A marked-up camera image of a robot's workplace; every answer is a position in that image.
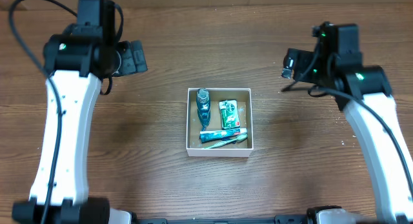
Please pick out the teal transparent bottle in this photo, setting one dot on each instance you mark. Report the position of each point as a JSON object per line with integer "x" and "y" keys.
{"x": 203, "y": 107}

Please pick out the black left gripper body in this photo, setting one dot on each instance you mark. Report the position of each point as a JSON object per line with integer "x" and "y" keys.
{"x": 136, "y": 58}

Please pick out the green white toothbrush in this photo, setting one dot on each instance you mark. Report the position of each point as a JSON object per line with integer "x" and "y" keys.
{"x": 240, "y": 138}

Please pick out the white square cardboard box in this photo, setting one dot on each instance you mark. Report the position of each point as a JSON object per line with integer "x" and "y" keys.
{"x": 195, "y": 147}

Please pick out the teal toothpaste tube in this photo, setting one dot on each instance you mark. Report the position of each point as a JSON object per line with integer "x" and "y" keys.
{"x": 212, "y": 135}

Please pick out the green soap packet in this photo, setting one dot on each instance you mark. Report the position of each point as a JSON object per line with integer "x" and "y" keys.
{"x": 229, "y": 114}

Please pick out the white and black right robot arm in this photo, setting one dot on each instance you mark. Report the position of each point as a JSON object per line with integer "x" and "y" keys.
{"x": 363, "y": 93}

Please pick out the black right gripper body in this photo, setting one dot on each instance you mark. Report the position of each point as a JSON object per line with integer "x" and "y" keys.
{"x": 299, "y": 68}

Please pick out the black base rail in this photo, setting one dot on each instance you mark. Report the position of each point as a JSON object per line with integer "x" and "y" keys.
{"x": 278, "y": 219}

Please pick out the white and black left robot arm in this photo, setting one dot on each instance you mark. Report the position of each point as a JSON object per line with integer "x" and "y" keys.
{"x": 76, "y": 63}

